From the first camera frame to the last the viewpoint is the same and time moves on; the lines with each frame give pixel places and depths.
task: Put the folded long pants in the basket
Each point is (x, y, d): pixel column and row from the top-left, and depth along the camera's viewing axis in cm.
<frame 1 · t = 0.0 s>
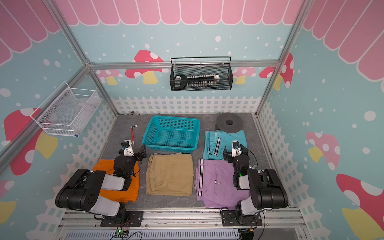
left hand: (138, 145, 90), fingers open
right hand: (233, 145, 91), fingers open
folded tan pants: (170, 174, 87), point 5 cm above the table
folded orange pants: (131, 194, 81), point 3 cm above the table
folded purple pants: (215, 185, 85), point 2 cm above the table
folded teal pants: (215, 141, 104), point 2 cm above the table
teal plastic basket: (172, 134, 109), point 2 cm above the table
grey foam roll: (229, 122, 109), point 7 cm above the table
red handled hex wrench: (132, 134, 111), on the table

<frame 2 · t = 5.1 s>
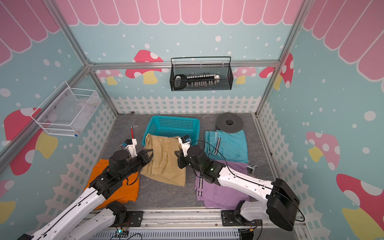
left hand: (155, 153, 75), fingers closed
right hand: (175, 152, 75), fingers closed
folded tan pants: (164, 165, 77), point 17 cm above the table
the other named things where they were.

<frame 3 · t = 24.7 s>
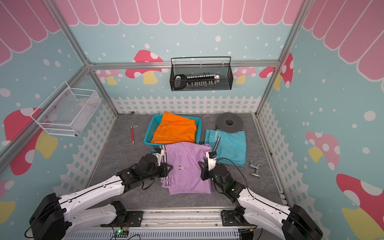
left hand: (171, 169, 80), fingers closed
right hand: (198, 162, 80), fingers closed
folded orange pants: (173, 129, 106), point 6 cm above the table
folded purple pants: (185, 177, 83), point 8 cm above the table
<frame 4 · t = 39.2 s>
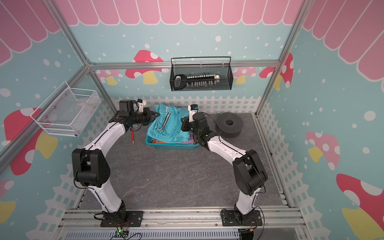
left hand: (159, 115, 87), fingers closed
right hand: (181, 118, 85), fingers closed
folded teal pants: (167, 127, 91), point 19 cm above the table
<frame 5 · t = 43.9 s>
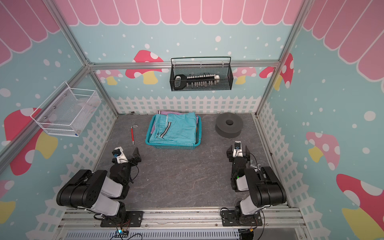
left hand: (131, 150, 89), fingers open
right hand: (239, 145, 89), fingers open
folded teal pants: (177, 129, 99), point 12 cm above the table
